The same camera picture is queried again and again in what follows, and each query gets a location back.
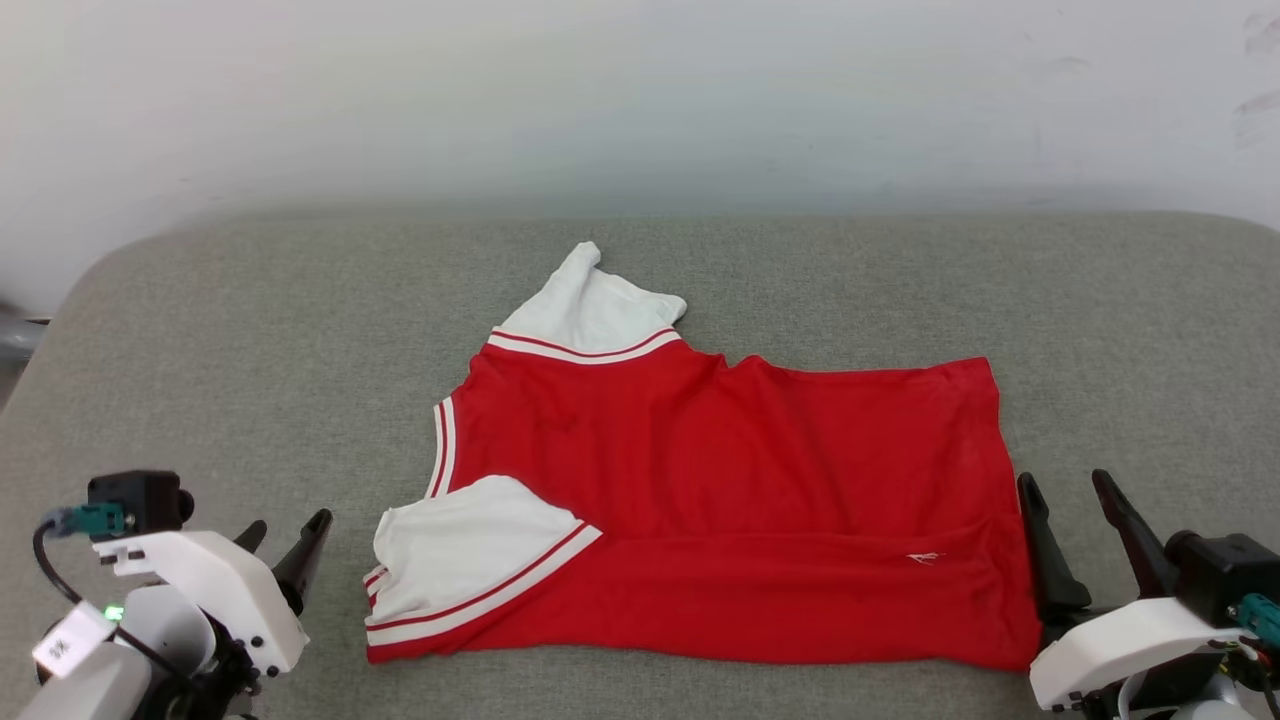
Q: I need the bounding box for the grey blurred object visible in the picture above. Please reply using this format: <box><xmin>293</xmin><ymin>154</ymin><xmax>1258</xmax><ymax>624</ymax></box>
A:
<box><xmin>0</xmin><ymin>298</ymin><xmax>49</xmax><ymax>363</ymax></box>

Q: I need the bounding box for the red and white jersey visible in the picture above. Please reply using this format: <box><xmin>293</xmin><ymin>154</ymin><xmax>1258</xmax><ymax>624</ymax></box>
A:
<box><xmin>362</xmin><ymin>241</ymin><xmax>1044</xmax><ymax>672</ymax></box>

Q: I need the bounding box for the grey fabric sofa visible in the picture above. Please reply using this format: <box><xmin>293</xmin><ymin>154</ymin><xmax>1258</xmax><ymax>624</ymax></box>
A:
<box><xmin>0</xmin><ymin>208</ymin><xmax>1280</xmax><ymax>720</ymax></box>

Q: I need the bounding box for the black cable teal connector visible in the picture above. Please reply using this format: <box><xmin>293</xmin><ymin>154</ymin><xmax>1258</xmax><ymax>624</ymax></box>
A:
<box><xmin>1236</xmin><ymin>592</ymin><xmax>1280</xmax><ymax>720</ymax></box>
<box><xmin>32</xmin><ymin>504</ymin><xmax>196</xmax><ymax>686</ymax></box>

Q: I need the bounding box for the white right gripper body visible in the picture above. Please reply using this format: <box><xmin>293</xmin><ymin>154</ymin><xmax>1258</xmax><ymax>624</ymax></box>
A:
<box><xmin>1028</xmin><ymin>596</ymin><xmax>1253</xmax><ymax>714</ymax></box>

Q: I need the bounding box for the white paper label tag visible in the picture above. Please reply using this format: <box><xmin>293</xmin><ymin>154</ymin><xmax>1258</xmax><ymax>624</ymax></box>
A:
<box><xmin>32</xmin><ymin>601</ymin><xmax>120</xmax><ymax>673</ymax></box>

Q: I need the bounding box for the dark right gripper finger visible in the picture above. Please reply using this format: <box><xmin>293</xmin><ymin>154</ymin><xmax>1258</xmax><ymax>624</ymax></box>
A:
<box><xmin>1091</xmin><ymin>469</ymin><xmax>1183</xmax><ymax>602</ymax></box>
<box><xmin>1016</xmin><ymin>471</ymin><xmax>1093</xmax><ymax>627</ymax></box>

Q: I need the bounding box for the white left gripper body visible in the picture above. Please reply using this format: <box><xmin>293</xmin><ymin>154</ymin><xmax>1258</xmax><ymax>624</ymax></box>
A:
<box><xmin>95</xmin><ymin>529</ymin><xmax>310</xmax><ymax>678</ymax></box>

